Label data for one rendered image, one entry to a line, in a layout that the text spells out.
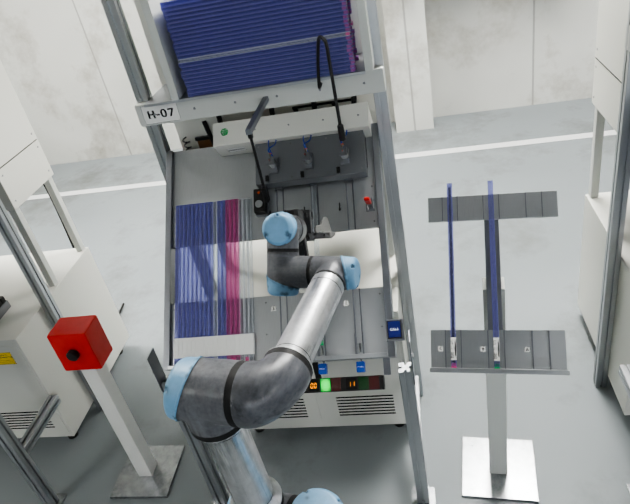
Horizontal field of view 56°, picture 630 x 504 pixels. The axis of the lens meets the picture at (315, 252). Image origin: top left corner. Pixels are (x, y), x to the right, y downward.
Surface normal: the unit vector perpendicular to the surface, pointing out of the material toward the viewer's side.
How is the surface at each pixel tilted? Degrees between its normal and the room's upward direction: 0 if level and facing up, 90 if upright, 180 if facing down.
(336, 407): 90
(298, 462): 0
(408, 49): 90
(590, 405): 0
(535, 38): 90
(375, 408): 90
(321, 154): 43
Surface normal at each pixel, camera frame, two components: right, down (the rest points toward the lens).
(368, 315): -0.21, -0.22
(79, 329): -0.18, -0.83
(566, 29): -0.14, 0.56
